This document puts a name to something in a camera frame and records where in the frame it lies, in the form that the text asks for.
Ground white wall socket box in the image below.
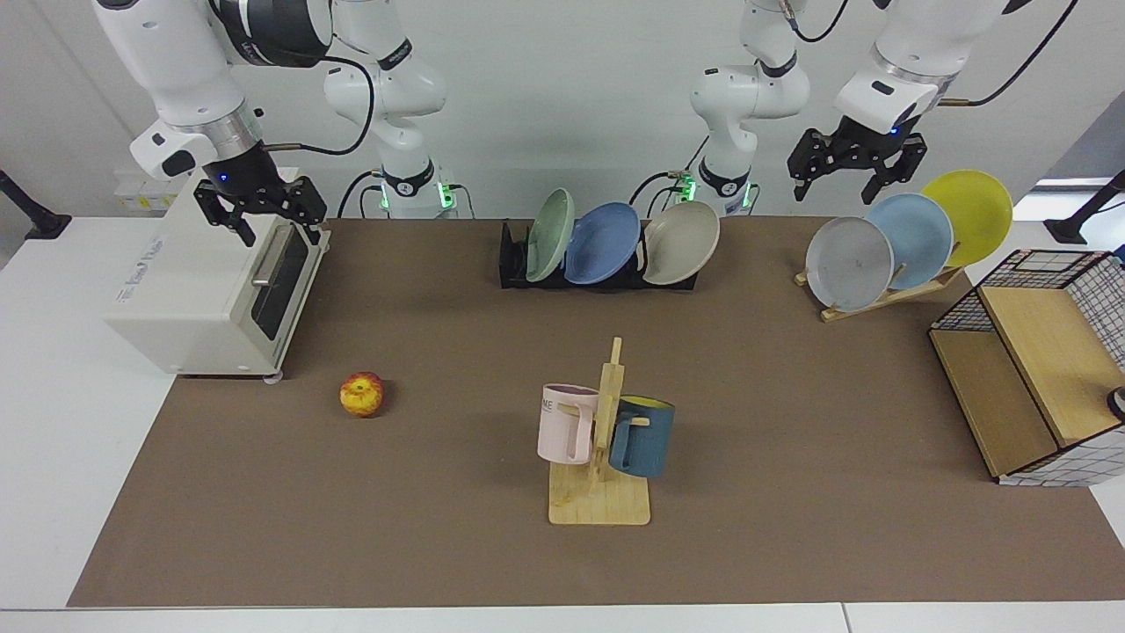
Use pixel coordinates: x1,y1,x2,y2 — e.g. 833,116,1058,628
114,170,190,214

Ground beige plate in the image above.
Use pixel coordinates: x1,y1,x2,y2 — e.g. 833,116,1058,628
642,200,722,287

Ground pink cup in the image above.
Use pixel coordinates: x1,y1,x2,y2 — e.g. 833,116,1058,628
537,383,600,465

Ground wire basket with wooden floor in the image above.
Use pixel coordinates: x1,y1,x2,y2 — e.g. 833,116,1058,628
928,249,1125,487

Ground wooden cup stand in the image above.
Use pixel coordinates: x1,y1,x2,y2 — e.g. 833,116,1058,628
548,337,652,527

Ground grey plate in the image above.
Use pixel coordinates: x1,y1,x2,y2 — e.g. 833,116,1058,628
805,216,895,312

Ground black stand foot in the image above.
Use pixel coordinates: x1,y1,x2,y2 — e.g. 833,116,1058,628
1043,170,1125,245
0,170,73,241

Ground pale toaster oven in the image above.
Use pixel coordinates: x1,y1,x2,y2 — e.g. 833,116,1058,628
104,167,333,381

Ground wooden plate rack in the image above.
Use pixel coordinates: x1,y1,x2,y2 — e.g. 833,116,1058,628
794,242,966,324

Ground pale green plate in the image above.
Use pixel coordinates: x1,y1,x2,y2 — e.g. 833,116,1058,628
526,187,577,283

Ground light blue plate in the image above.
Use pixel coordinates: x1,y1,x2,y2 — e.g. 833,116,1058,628
866,193,954,291

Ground brown table cloth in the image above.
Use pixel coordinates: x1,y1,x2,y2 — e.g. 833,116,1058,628
67,217,1125,608

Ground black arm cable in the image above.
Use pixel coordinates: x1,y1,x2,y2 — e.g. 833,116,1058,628
936,0,1080,108
264,55,377,157

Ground black dish rack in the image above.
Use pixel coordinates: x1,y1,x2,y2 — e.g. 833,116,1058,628
498,220,700,291

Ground yellow plate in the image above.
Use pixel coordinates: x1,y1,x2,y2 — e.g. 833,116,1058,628
920,170,1014,269

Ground red yellow apple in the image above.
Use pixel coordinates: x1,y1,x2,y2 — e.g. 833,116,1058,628
340,372,386,418

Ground teal cup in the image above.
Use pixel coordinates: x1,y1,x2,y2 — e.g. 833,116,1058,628
608,396,676,479

